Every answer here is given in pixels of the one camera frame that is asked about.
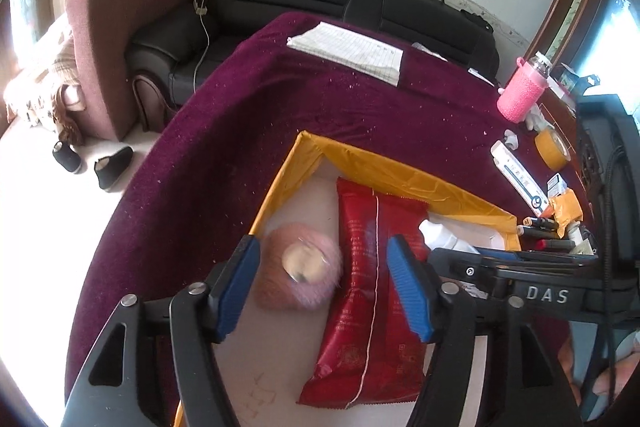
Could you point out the yellow tape roll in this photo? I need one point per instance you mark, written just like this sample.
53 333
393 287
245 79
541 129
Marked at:
545 149

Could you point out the person's right hand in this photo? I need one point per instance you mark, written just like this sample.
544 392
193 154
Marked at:
620 372

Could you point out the yellow taped cardboard box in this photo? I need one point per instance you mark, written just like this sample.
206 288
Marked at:
400 167

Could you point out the small white cap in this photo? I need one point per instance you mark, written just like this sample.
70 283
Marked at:
510 140

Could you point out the brown handbag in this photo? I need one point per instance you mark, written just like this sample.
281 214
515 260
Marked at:
150 107

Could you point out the orange packet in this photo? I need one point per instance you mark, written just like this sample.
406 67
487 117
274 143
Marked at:
567 209

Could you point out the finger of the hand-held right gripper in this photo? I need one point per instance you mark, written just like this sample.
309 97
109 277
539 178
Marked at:
460 264

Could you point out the small black white box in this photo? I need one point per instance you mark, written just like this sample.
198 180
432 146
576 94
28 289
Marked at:
555 185

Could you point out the small white object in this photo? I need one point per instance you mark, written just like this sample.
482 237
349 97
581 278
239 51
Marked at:
535 119

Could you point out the black bag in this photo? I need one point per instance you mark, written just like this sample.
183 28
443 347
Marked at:
475 21

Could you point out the red snack packet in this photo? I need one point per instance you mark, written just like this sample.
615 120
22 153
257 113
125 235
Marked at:
360 307

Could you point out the blue white medicine box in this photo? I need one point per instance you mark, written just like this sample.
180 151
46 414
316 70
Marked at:
517 179

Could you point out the maroon armchair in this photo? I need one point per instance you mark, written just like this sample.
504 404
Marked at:
110 32

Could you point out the black shoe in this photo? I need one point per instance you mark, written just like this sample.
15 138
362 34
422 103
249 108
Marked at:
67 157
112 169

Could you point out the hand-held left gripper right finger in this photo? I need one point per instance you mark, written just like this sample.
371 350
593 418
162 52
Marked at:
407 287

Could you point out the white paper stack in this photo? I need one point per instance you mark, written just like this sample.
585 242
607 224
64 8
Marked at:
350 52

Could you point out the beige fringed blanket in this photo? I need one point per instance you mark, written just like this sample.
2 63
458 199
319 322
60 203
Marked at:
45 67

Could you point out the bottle in pink knit sleeve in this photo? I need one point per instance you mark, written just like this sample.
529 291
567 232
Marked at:
520 92

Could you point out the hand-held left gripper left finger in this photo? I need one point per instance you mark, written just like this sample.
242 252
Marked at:
242 287

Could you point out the white dropper bottle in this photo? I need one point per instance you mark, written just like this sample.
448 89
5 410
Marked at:
440 234

